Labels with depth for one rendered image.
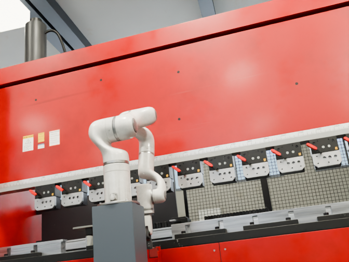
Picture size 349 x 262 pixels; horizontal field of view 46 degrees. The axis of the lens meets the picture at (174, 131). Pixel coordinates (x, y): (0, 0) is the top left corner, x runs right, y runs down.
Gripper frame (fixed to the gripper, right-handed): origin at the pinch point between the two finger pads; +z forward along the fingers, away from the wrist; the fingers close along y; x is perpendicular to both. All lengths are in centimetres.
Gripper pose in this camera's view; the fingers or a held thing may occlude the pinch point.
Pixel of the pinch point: (149, 245)
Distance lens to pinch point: 220.6
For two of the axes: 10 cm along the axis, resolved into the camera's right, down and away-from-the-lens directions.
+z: 1.0, 9.7, -2.4
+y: -0.3, -2.4, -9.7
